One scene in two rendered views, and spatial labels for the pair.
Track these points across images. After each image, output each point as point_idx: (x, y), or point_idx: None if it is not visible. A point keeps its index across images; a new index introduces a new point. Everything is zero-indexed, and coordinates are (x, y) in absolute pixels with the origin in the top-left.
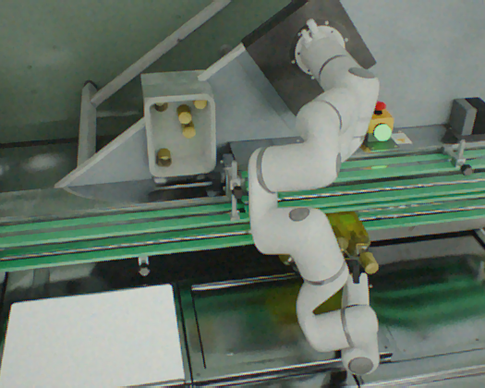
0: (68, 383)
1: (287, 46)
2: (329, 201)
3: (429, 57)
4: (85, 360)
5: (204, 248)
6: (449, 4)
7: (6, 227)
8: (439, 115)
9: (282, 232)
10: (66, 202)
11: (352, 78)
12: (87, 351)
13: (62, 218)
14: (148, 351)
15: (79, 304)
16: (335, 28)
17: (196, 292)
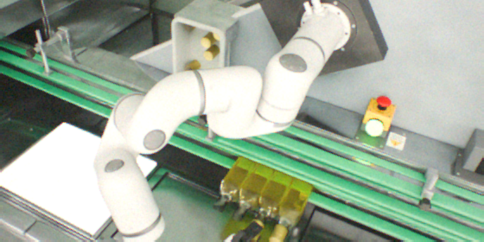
0: (35, 192)
1: (296, 13)
2: (289, 164)
3: (456, 76)
4: (57, 183)
5: (186, 149)
6: None
7: (76, 71)
8: (456, 136)
9: (97, 173)
10: (120, 71)
11: (275, 65)
12: (65, 178)
13: (110, 80)
14: (94, 201)
15: (94, 144)
16: (344, 10)
17: (166, 178)
